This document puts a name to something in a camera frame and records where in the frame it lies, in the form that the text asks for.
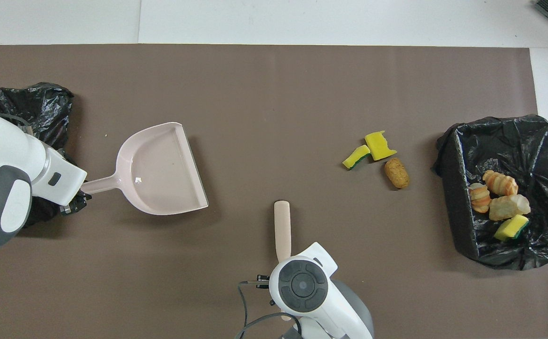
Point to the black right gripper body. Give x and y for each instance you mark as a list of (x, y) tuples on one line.
[(263, 281)]

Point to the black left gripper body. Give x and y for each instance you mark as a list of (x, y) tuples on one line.
[(73, 205)]

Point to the pink hand brush black bristles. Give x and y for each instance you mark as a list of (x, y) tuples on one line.
[(282, 226)]

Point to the pink plastic dustpan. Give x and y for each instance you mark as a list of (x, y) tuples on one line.
[(160, 174)]

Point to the striped toy croissant piece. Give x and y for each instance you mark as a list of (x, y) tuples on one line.
[(479, 198)]

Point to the yellow sponge block green base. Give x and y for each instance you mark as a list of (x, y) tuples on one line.
[(510, 228)]

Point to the pale toy bread chunk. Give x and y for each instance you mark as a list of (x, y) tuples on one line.
[(509, 207)]

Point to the toy croissant piece pale end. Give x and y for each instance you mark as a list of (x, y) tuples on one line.
[(501, 183)]

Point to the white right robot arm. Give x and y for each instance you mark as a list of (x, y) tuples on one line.
[(302, 282)]

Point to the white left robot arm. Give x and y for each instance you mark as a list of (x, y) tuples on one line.
[(0, 155)]

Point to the crumpled black trash bag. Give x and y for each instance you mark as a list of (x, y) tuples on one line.
[(43, 108)]

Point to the open bin with black bag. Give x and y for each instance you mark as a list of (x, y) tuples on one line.
[(457, 197)]

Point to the brown table mat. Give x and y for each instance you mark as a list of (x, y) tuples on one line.
[(349, 259)]

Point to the yellow green sponge wedge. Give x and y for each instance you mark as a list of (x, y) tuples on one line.
[(356, 157)]

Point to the brown toy potato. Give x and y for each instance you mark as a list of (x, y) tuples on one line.
[(396, 173)]

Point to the yellow sponge piece notched edge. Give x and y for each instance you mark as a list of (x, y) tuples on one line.
[(379, 146)]

